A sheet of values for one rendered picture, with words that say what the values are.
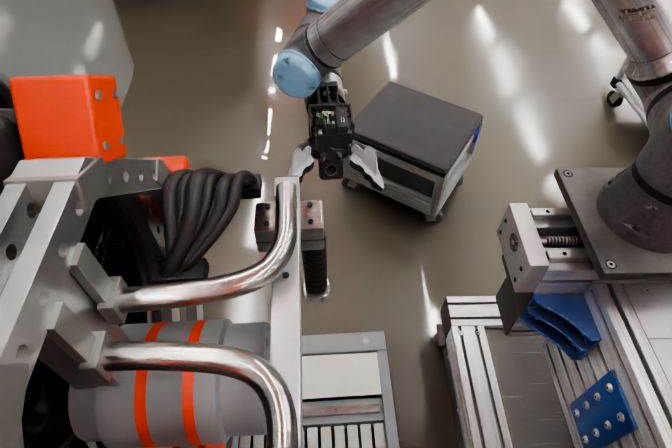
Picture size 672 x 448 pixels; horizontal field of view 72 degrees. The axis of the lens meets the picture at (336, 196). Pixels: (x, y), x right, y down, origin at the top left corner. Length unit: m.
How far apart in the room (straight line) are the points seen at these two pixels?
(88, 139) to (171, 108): 1.91
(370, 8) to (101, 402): 0.56
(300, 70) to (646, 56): 0.51
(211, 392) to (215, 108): 1.92
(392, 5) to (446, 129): 1.08
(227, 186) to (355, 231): 1.27
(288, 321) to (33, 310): 0.22
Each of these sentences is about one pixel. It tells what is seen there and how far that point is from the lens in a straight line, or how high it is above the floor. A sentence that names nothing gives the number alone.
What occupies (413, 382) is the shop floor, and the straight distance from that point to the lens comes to 1.52.
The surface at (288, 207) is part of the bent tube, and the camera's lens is 0.53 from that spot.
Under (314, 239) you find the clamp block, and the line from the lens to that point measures 0.61.
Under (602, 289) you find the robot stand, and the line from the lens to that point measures 0.92.
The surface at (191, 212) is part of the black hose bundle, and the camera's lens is 0.52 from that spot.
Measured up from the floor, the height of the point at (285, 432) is 1.01.
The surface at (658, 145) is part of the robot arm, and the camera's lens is 0.80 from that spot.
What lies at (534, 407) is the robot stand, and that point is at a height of 0.21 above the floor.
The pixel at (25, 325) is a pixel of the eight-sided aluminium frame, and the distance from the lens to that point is 0.41.
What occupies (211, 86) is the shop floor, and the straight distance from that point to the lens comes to 2.51.
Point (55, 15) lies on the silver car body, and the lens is 0.98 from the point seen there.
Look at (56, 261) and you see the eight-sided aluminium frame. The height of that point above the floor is 1.10.
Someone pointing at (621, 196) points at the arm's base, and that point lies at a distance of 0.86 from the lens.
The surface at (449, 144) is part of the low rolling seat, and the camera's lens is 1.64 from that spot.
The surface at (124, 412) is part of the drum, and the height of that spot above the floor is 0.90.
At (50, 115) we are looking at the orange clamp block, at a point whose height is 1.13.
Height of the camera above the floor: 1.42
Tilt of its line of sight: 49 degrees down
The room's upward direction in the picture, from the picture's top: straight up
